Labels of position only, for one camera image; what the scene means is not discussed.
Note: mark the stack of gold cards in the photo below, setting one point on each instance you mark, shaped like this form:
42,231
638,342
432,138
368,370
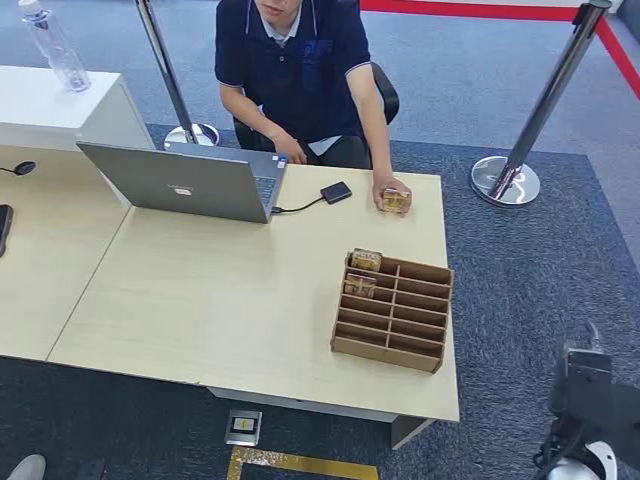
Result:
395,201

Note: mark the white desk frame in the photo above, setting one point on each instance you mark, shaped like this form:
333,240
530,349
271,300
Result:
410,429

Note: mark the black round desk device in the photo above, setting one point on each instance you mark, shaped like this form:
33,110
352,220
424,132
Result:
24,168

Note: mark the white cabinet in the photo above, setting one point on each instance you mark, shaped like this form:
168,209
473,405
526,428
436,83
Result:
55,106

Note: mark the brown cardboard card organizer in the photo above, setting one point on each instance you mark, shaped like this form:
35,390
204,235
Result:
395,318

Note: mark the person's left hand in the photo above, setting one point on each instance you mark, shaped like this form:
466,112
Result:
386,185

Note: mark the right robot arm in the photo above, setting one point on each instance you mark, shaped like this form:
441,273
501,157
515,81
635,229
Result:
585,397

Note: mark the person's right hand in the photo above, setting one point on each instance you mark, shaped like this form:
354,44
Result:
289,148

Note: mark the black round robot part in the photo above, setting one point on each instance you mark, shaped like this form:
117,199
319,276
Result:
631,424

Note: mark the grey laptop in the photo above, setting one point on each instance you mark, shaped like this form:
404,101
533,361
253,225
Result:
175,182

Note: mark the clear plastic water bottle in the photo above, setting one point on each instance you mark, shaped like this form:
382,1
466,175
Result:
57,53

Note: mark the metal floor socket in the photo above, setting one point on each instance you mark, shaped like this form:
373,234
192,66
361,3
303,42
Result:
243,427

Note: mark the black external drive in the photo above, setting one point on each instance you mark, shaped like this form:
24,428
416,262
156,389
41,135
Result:
336,193

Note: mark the black flat device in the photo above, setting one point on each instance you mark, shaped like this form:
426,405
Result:
4,228

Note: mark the person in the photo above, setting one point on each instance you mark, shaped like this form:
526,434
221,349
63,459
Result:
300,79

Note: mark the person's left forearm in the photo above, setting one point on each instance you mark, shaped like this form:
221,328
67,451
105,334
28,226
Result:
372,119

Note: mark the person's right forearm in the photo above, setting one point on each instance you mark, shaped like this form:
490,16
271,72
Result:
244,112

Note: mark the red barrier belt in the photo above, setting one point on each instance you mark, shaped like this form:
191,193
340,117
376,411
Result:
620,56
470,10

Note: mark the gold patterned card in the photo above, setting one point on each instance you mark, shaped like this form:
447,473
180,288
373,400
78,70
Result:
366,260
360,285

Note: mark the black office chair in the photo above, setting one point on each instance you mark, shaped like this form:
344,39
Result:
387,93

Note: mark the chrome stanchion post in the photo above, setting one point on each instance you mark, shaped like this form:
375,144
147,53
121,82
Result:
167,73
540,112

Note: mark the grey shoe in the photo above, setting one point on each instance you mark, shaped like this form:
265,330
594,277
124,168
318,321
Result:
27,469

